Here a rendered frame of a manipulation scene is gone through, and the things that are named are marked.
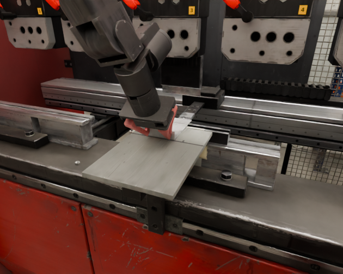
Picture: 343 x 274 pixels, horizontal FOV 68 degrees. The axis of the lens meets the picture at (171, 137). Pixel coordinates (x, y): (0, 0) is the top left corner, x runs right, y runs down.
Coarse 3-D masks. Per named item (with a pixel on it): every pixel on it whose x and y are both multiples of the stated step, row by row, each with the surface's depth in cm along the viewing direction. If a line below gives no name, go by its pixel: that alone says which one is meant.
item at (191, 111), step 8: (208, 88) 86; (216, 88) 86; (184, 96) 83; (192, 96) 82; (200, 96) 81; (208, 96) 81; (216, 96) 81; (224, 96) 89; (184, 104) 84; (192, 104) 80; (200, 104) 80; (208, 104) 81; (216, 104) 80; (184, 112) 73; (192, 112) 73
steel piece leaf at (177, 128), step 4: (176, 124) 66; (180, 124) 66; (184, 124) 66; (144, 128) 60; (172, 128) 64; (176, 128) 64; (180, 128) 64; (184, 128) 64; (152, 132) 59; (156, 132) 59; (172, 132) 57; (176, 132) 62; (180, 132) 62; (152, 136) 60; (156, 136) 59; (160, 136) 59; (172, 136) 58; (176, 136) 59
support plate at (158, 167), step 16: (128, 144) 56; (144, 144) 56; (160, 144) 56; (176, 144) 56; (112, 160) 50; (128, 160) 50; (144, 160) 50; (160, 160) 50; (176, 160) 50; (192, 160) 50; (96, 176) 45; (112, 176) 45; (128, 176) 45; (144, 176) 45; (160, 176) 45; (176, 176) 45; (144, 192) 42; (160, 192) 41; (176, 192) 42
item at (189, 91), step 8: (200, 56) 57; (168, 64) 60; (176, 64) 59; (184, 64) 59; (192, 64) 58; (200, 64) 57; (168, 72) 61; (176, 72) 60; (184, 72) 60; (192, 72) 59; (200, 72) 58; (168, 80) 62; (176, 80) 61; (184, 80) 60; (192, 80) 60; (200, 80) 59; (168, 88) 64; (176, 88) 63; (184, 88) 62; (192, 88) 61; (200, 88) 61
